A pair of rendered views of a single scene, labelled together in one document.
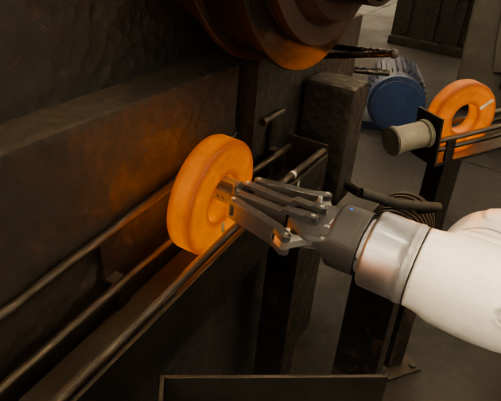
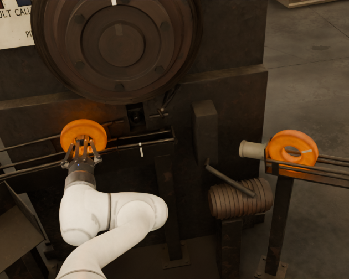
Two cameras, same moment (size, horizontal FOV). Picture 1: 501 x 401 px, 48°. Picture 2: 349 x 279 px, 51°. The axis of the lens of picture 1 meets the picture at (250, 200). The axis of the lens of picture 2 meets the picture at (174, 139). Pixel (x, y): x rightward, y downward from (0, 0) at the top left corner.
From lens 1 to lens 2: 1.10 m
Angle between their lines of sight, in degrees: 48
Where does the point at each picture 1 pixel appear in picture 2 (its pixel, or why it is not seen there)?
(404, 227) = (73, 178)
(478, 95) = (298, 143)
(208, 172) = (66, 132)
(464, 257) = (66, 196)
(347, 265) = not seen: hidden behind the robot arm
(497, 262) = (68, 203)
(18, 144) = (9, 107)
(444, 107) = (273, 142)
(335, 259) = not seen: hidden behind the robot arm
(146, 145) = (66, 114)
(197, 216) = (66, 144)
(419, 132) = (254, 150)
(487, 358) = not seen: outside the picture
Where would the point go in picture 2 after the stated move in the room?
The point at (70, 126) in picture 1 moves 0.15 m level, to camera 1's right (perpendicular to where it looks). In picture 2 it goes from (27, 104) to (44, 125)
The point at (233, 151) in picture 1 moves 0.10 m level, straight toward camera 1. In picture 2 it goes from (82, 127) to (54, 141)
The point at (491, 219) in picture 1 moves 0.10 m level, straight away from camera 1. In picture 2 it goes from (121, 196) to (157, 189)
